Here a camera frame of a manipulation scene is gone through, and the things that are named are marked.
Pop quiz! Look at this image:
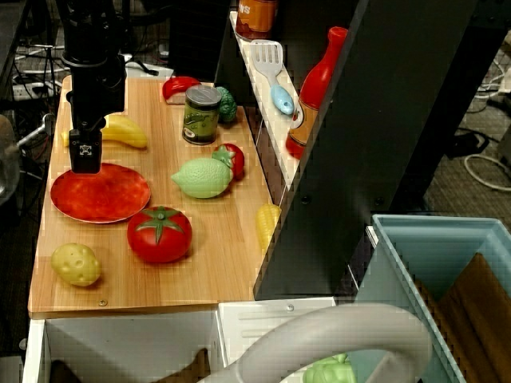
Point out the white toy sink cabinet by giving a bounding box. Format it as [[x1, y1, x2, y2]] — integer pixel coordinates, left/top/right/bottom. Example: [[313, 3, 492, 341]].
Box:
[[22, 297, 337, 383]]

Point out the red toy strawberry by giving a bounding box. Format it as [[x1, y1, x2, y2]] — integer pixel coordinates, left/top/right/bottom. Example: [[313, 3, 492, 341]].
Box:
[[211, 142, 246, 181]]

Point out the white cable loop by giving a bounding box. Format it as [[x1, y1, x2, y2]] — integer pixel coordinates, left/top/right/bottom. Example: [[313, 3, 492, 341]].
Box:
[[464, 153, 511, 193]]

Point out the grey toy faucet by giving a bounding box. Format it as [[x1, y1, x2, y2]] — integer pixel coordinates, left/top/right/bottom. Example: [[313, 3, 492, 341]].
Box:
[[195, 302, 434, 383]]

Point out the yellow toy banana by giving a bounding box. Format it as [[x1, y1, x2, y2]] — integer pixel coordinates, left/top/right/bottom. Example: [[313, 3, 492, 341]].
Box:
[[60, 114, 149, 150]]

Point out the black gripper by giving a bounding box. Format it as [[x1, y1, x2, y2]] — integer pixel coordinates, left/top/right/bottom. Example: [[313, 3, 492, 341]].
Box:
[[61, 53, 128, 175]]

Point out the orange toy can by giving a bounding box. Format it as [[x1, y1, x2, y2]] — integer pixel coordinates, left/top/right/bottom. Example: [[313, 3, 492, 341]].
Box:
[[235, 0, 279, 41]]

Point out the white slanted shelf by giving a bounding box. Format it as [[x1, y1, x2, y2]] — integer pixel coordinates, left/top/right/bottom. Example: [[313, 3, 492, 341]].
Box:
[[228, 10, 301, 191]]

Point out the black upright panel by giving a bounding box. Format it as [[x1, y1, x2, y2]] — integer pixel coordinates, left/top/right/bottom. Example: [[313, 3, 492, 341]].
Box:
[[253, 0, 480, 302]]

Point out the green pickle can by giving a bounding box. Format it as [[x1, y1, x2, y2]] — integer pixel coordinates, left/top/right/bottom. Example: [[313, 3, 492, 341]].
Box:
[[181, 84, 223, 147]]

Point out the light green toy vegetable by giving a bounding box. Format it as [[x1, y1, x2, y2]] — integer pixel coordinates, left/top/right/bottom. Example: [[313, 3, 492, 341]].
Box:
[[302, 353, 357, 383]]

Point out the yellow toy potato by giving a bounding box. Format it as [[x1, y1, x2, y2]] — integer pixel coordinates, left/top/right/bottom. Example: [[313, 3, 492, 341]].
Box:
[[50, 242, 102, 288]]

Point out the red round plate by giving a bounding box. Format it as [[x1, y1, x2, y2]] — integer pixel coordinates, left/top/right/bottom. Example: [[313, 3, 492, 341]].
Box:
[[50, 162, 153, 224]]

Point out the yellow toy corn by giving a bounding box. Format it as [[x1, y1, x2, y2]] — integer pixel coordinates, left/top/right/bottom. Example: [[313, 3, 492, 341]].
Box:
[[255, 202, 283, 257]]

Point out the red toy ketchup bottle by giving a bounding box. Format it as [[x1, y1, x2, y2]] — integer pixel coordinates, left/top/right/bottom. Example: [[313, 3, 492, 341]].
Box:
[[284, 26, 349, 160]]

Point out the grey spatula blue handle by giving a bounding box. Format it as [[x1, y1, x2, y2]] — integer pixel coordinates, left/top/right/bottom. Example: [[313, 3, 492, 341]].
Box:
[[249, 38, 295, 117]]

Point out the white power strip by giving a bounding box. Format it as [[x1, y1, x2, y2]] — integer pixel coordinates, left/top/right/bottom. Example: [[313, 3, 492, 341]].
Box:
[[11, 81, 56, 100]]

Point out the red toy tomato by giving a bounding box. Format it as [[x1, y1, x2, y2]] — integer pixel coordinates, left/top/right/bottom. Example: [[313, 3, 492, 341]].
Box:
[[126, 205, 193, 264]]

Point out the light blue plastic bin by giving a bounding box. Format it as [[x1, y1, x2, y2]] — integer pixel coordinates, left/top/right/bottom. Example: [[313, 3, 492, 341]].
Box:
[[354, 213, 511, 383]]

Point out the red toy pepper slice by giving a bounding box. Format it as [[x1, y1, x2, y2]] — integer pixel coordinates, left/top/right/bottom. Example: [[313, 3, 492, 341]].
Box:
[[161, 76, 202, 105]]

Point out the green toy lemon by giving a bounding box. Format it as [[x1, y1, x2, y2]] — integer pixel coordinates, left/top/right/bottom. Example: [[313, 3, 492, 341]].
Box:
[[170, 157, 235, 199]]

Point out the silver metal clamp handle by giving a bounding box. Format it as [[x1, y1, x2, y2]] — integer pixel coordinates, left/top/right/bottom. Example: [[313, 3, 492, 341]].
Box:
[[15, 113, 56, 148]]

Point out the green toy broccoli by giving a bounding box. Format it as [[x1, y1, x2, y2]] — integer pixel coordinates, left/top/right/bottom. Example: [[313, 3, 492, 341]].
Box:
[[215, 85, 239, 124]]

